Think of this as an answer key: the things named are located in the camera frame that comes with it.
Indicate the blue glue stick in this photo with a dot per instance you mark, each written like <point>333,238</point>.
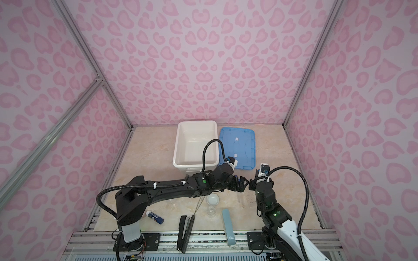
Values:
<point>155,217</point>

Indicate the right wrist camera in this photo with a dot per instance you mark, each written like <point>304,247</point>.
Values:
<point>264,170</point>

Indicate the small clear glass beaker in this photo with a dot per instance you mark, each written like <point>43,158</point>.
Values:
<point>211,211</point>

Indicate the white plastic storage bin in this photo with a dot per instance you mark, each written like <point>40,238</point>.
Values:
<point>191,139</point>

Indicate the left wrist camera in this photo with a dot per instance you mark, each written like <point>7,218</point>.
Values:
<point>232,162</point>

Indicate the metal tweezers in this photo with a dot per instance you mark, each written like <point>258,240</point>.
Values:
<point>201,199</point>

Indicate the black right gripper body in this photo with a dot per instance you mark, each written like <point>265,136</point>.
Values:
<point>257,191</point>

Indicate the clear glass watch dish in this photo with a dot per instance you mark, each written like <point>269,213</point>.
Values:
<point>212,200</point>

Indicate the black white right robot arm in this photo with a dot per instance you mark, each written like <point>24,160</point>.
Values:
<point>280,232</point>

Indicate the aluminium front rail base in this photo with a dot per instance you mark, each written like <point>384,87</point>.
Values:
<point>161,246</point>

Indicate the light blue rectangular case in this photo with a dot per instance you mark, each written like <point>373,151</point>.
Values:
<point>228,228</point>

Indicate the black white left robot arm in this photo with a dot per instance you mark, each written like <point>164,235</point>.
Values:
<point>133,198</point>

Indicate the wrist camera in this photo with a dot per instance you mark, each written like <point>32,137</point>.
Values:
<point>264,170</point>
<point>232,162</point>

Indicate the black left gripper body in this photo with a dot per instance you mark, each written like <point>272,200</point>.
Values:
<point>220,187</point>

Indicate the blue plastic bin lid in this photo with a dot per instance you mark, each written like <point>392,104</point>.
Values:
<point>240,143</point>

